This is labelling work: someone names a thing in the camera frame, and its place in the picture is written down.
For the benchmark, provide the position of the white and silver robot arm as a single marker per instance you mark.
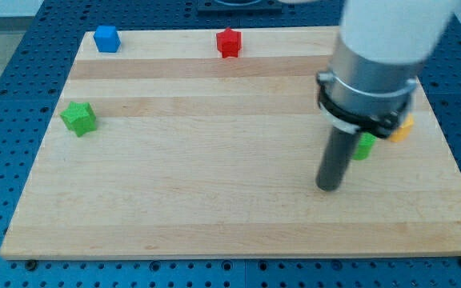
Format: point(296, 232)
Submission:
point(381, 47)

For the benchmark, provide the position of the wooden board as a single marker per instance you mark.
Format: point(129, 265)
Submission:
point(199, 156)

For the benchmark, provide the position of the red star block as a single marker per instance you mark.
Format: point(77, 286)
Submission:
point(229, 42)

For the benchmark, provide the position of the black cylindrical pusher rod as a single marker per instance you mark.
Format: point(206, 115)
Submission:
point(336, 159)

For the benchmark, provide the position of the green cylinder block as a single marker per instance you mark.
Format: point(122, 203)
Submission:
point(364, 147)

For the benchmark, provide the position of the green star block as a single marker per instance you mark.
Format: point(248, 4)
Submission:
point(79, 118)

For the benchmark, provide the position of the blue cube block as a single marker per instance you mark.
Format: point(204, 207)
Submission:
point(106, 39)

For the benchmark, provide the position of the yellow block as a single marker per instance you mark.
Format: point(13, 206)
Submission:
point(403, 130)

